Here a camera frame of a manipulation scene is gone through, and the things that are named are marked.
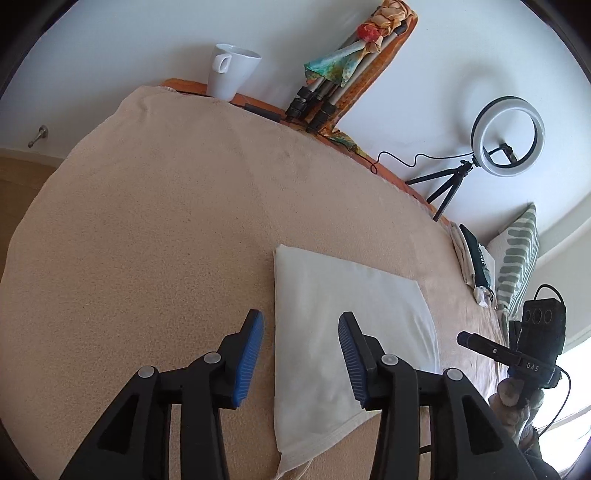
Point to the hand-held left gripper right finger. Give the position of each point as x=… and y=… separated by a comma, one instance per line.
x=353, y=360

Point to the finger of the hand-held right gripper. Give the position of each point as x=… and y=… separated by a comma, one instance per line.
x=485, y=347

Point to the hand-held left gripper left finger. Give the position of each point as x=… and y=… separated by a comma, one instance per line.
x=247, y=360

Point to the white camisole top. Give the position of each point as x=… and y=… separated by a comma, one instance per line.
x=323, y=323

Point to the folded dark and white clothes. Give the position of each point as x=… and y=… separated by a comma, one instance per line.
x=461, y=258

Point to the person's right hand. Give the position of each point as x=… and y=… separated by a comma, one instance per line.
x=508, y=394

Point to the green striped pillow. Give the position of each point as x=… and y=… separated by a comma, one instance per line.
x=512, y=258

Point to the dark green folded cloth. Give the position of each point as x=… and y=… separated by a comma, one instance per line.
x=475, y=258

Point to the beige blanket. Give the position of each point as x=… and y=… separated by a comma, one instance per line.
x=161, y=230

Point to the folded silver tripod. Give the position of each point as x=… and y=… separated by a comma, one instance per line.
x=323, y=97

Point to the white mug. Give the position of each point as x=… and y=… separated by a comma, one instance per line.
x=231, y=78

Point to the orange hanging cloth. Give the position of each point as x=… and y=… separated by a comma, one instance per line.
x=383, y=64

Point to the colourful patterned scarf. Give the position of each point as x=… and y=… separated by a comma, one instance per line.
x=341, y=60

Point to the metal door stop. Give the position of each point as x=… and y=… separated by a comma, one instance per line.
x=41, y=134

